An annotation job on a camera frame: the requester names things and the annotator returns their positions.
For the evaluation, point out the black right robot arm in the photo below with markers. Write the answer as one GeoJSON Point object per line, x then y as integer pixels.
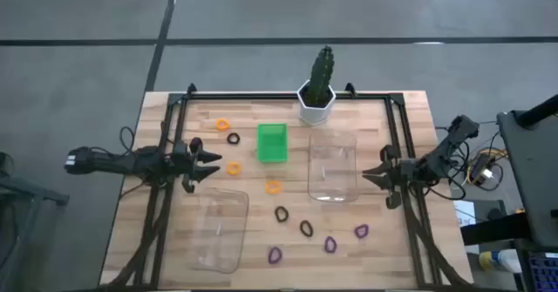
{"type": "Point", "coordinates": [440, 154]}

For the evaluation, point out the clear plastic container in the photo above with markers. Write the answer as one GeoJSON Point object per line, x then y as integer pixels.
{"type": "Point", "coordinates": [335, 152]}
{"type": "Point", "coordinates": [218, 248]}

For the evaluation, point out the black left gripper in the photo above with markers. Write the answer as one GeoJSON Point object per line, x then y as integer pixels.
{"type": "Point", "coordinates": [189, 161]}

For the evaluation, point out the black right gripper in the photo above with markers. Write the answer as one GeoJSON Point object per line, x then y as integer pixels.
{"type": "Point", "coordinates": [399, 172]}

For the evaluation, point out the black pole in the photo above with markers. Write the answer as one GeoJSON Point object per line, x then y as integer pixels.
{"type": "Point", "coordinates": [540, 109]}

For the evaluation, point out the grey cabinet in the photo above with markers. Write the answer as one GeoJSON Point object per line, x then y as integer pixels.
{"type": "Point", "coordinates": [536, 174]}

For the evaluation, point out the white hexagonal plant pot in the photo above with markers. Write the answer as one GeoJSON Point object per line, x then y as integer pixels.
{"type": "Point", "coordinates": [315, 115]}

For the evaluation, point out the green plastic bin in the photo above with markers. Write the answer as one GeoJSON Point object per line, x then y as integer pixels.
{"type": "Point", "coordinates": [272, 152]}

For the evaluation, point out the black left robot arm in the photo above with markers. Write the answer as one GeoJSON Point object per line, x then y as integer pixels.
{"type": "Point", "coordinates": [113, 162]}

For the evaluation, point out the black aluminium table frame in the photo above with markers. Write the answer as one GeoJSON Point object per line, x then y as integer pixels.
{"type": "Point", "coordinates": [283, 96]}

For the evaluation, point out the white bottle yellow cap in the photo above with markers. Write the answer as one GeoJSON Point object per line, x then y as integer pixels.
{"type": "Point", "coordinates": [501, 260]}

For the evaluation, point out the laptop keyboard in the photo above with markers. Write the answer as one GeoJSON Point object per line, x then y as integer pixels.
{"type": "Point", "coordinates": [545, 274]}

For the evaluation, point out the white paper sheet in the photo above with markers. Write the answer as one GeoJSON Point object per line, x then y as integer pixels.
{"type": "Point", "coordinates": [464, 211]}

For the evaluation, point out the grey metal stand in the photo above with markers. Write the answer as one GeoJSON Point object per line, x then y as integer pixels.
{"type": "Point", "coordinates": [26, 192]}

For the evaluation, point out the black beam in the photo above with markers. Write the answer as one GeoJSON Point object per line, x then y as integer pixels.
{"type": "Point", "coordinates": [492, 231]}

